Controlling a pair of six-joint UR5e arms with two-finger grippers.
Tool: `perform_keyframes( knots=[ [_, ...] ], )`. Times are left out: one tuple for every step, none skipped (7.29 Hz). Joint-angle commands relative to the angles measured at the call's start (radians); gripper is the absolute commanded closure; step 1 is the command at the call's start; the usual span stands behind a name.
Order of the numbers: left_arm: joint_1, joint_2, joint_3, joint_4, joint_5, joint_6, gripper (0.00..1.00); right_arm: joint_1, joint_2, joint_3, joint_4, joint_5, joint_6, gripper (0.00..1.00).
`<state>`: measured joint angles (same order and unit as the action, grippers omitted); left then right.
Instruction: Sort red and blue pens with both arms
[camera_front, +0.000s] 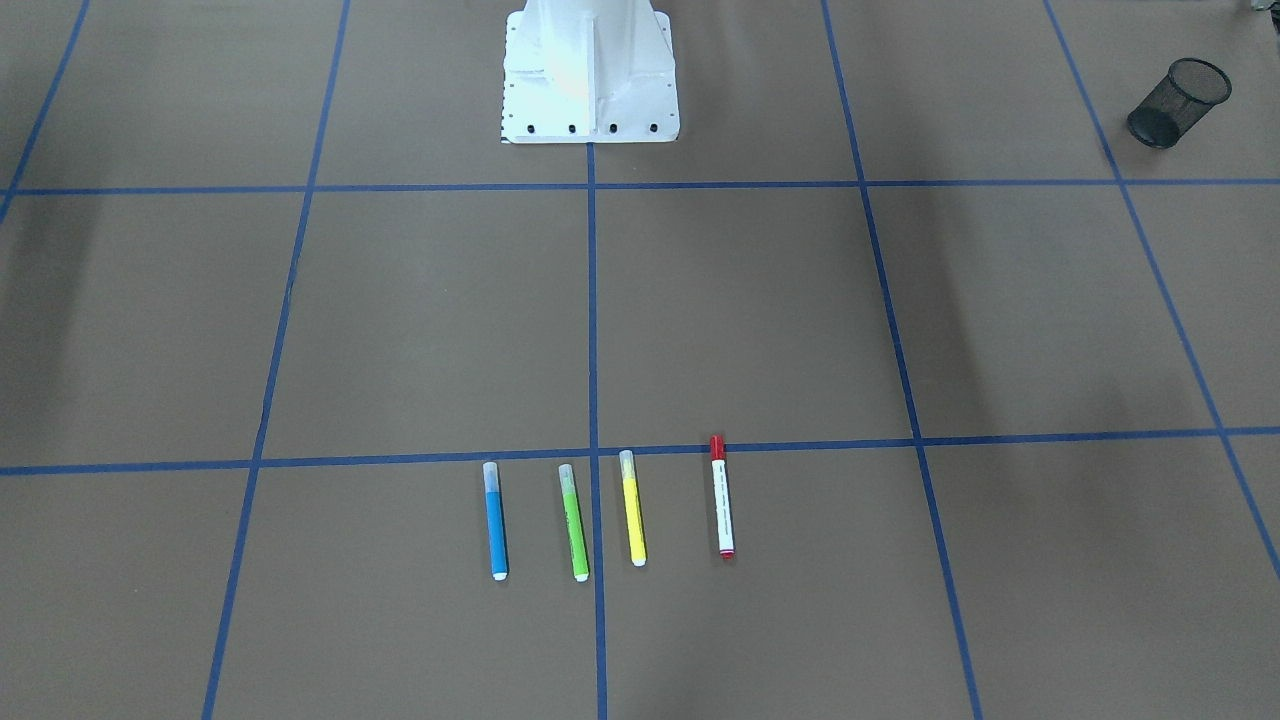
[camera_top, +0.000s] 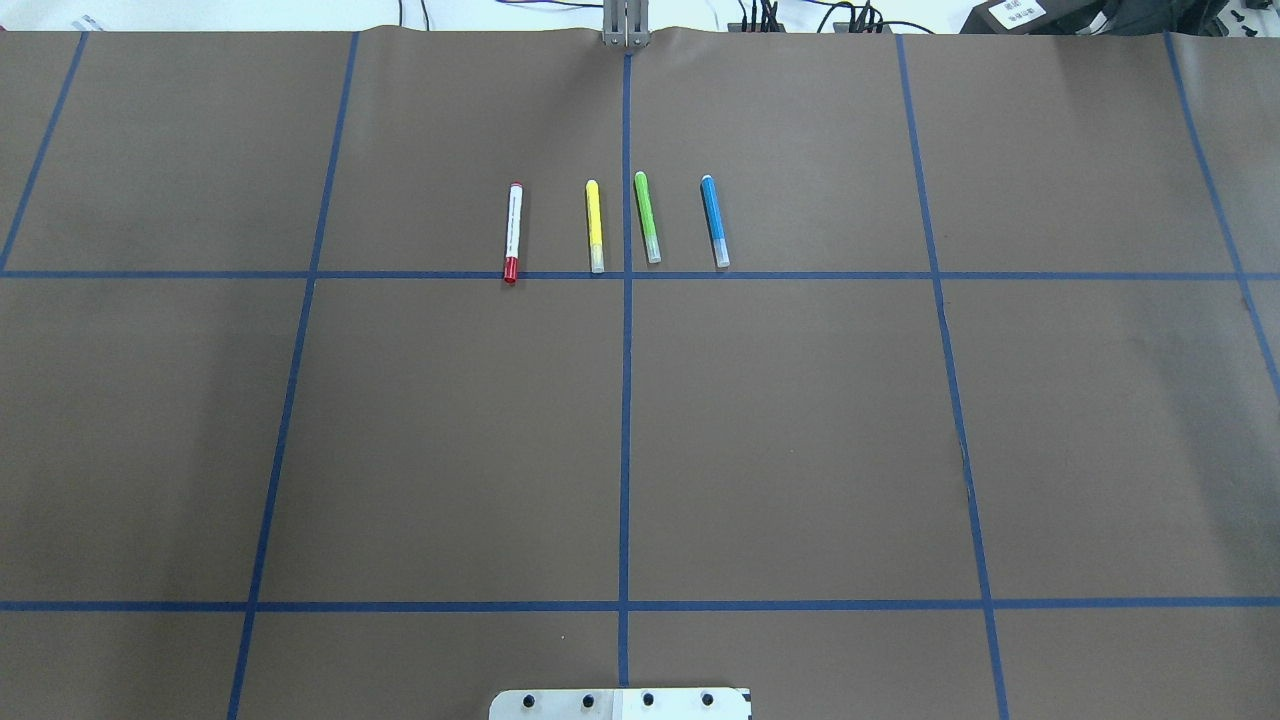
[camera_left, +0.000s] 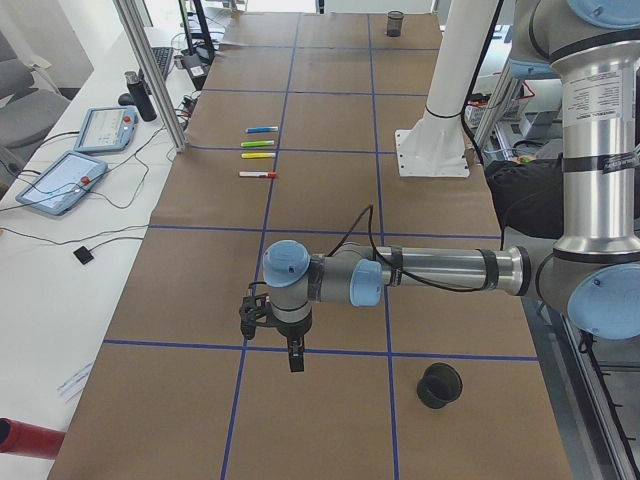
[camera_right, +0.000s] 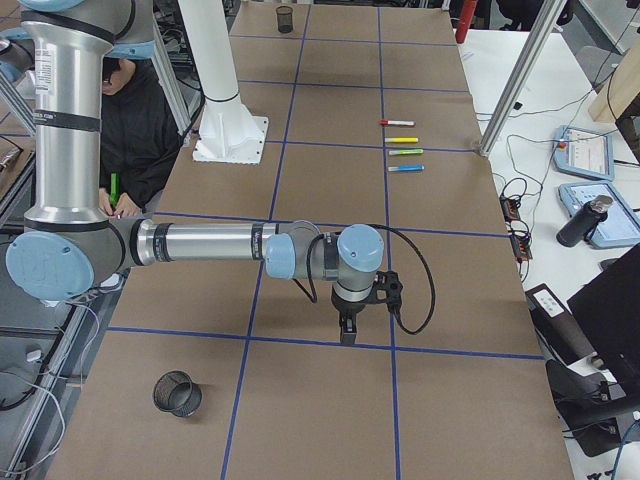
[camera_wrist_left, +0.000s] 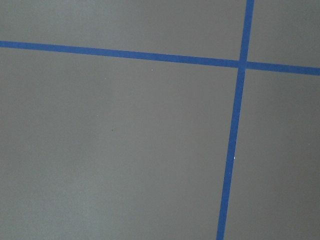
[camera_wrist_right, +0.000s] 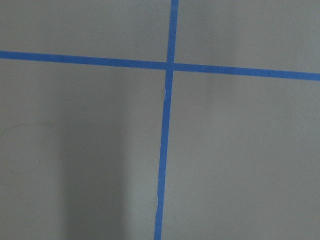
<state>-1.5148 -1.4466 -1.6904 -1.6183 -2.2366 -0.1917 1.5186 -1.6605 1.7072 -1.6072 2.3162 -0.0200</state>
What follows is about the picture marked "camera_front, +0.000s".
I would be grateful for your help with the red white marker pen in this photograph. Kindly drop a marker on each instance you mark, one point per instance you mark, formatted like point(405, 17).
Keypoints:
point(722, 498)

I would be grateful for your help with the blue highlighter pen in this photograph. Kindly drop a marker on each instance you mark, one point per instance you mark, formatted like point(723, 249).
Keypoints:
point(495, 523)

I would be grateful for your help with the yellow highlighter pen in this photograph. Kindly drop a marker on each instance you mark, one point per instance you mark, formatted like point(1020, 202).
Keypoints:
point(633, 510)

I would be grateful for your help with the green highlighter pen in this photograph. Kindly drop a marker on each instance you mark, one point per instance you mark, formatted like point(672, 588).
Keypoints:
point(573, 519)

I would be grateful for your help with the black mesh pen cup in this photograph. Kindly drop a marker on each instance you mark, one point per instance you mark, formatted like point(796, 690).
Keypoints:
point(1190, 88)

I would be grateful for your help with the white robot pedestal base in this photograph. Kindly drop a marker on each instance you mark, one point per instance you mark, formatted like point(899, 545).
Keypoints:
point(589, 72)

